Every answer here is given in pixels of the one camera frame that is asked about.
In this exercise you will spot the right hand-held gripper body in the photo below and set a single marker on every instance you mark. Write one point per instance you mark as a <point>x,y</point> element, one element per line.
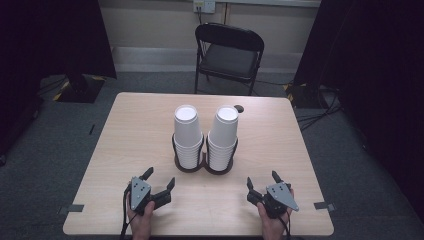
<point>280,196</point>

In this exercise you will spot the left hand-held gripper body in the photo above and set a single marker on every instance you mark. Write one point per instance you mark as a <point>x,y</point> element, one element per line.
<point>139,193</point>

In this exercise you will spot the stack of white paper cups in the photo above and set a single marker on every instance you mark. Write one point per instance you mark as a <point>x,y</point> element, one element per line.
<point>187,133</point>
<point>224,133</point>

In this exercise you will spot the person's left hand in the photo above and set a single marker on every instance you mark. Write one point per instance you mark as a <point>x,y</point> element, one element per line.
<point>141,221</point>

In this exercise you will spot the person's right hand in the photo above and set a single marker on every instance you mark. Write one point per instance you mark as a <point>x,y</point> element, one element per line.
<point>271,225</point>

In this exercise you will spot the grey tape piece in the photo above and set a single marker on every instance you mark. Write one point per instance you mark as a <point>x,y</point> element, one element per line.
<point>324,206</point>
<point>71,208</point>

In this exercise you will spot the black stand base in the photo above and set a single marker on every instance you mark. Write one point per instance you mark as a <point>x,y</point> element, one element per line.
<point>81,90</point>
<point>301,95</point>

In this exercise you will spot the black folding chair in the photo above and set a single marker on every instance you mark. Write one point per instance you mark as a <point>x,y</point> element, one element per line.
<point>230,60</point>

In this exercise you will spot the dark curtain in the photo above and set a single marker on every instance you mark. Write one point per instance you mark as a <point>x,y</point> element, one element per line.
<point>376,66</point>
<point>50,40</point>

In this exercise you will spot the white wall outlet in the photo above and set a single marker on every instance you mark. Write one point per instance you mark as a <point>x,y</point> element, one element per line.
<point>204,5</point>

